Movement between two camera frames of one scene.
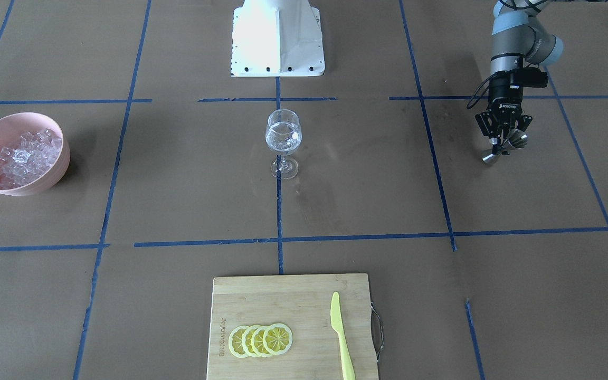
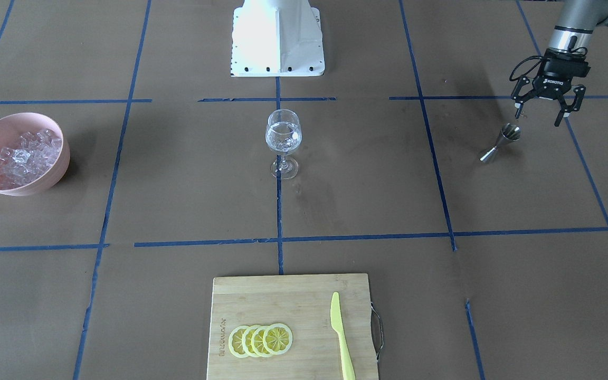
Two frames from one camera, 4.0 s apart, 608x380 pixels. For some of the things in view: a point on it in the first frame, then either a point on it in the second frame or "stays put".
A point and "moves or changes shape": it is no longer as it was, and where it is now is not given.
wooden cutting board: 303,303 stays put
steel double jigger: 517,139 moves or changes shape
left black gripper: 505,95 to 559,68
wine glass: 283,135 stays put
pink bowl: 20,154 stays put
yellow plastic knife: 348,368 stays put
